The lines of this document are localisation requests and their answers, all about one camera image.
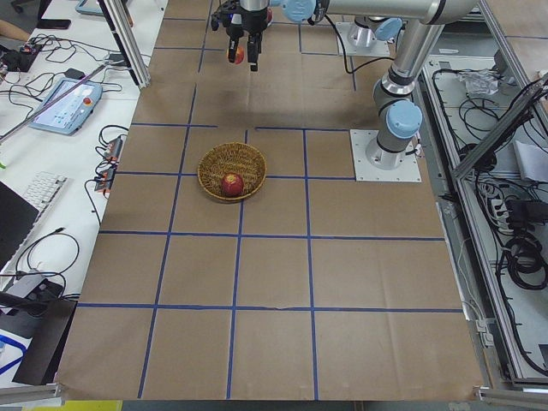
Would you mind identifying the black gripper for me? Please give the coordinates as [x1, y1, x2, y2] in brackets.
[211, 0, 269, 72]

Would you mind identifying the yellow-red apple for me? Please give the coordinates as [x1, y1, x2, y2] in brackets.
[229, 45, 245, 64]

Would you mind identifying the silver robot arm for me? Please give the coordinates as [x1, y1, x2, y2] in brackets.
[211, 0, 477, 170]

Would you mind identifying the brown wicker basket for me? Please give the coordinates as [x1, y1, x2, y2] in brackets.
[197, 142, 266, 202]

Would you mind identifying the dark red apple in basket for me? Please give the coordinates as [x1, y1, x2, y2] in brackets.
[221, 172, 244, 198]

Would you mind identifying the blue teach pendant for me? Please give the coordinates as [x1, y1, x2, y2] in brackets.
[29, 81, 103, 135]

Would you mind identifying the white keyboard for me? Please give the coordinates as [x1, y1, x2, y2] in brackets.
[22, 171, 68, 214]

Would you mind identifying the grey usb hub box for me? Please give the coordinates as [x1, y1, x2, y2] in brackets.
[5, 274, 63, 298]

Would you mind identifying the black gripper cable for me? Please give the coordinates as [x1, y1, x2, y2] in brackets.
[306, 15, 393, 78]

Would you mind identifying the aluminium frame post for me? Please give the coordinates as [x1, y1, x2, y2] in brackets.
[98, 0, 151, 89]

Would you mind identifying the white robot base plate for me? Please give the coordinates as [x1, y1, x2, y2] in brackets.
[349, 129, 422, 183]

